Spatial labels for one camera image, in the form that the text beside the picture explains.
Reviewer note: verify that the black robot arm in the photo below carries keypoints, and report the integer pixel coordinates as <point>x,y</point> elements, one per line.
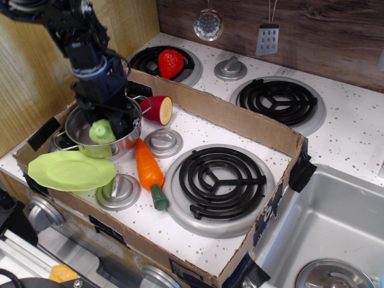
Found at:
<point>72,25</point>

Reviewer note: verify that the hanging metal slotted spatula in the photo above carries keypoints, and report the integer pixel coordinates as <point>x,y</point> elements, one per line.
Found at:
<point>267,40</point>

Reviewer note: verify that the silver front knob middle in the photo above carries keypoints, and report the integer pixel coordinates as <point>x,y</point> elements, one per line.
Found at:
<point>153,277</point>

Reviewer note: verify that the silver front knob left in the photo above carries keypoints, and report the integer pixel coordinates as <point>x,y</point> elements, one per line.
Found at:
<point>43,215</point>

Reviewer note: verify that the silver sink drain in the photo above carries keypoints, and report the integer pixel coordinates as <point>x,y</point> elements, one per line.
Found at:
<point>331,273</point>

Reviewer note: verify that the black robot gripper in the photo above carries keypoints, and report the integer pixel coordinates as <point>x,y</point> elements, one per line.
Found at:
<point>100,93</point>

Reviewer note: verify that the red toy strawberry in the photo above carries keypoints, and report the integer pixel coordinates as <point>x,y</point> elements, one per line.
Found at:
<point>170,63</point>

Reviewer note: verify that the light green toy broccoli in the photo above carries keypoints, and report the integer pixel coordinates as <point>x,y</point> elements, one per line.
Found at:
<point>101,132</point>

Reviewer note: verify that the orange toy carrot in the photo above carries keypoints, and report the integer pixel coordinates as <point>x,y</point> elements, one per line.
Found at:
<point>150,175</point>

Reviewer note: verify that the brown cardboard fence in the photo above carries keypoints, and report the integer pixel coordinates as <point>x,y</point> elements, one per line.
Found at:
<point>142,231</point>

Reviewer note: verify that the light green plastic plate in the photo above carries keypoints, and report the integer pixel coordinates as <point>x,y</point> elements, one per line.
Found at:
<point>71,171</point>

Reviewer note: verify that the front left black burner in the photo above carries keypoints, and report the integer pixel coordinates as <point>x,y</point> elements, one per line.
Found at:
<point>61,142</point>

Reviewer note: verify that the hanging round metal strainer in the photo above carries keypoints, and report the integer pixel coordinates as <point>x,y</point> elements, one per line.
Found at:
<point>208,23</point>

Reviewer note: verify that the front right black burner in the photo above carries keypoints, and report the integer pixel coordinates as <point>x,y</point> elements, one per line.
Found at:
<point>217,191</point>

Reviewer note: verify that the halved red toy fruit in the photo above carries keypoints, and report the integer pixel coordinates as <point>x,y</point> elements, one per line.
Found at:
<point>157,109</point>

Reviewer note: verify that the silver stove knob lower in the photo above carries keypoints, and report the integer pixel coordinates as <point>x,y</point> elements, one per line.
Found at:
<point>121,193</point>

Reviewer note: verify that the silver back stove knob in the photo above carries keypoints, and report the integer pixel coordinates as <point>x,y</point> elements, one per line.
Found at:
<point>230,70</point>

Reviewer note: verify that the stainless steel sink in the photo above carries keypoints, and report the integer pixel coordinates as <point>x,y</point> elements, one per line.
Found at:
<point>336,216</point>

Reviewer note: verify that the black burner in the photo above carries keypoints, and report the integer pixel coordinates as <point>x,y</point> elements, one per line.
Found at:
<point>61,142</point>
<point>217,191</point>
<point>288,101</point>
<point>146,60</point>

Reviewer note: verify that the back left black burner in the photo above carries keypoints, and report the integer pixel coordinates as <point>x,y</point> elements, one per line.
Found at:
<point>146,60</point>

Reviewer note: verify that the orange object bottom left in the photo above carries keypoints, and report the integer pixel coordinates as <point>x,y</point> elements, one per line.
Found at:
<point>62,273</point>

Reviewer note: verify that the small stainless steel pot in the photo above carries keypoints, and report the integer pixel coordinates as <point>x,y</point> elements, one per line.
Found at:
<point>77,127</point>

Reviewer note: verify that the black device left edge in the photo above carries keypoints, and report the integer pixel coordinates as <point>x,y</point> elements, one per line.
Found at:
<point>15,220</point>

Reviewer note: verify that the back right black burner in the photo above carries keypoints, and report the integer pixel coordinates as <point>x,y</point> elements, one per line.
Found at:
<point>288,101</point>

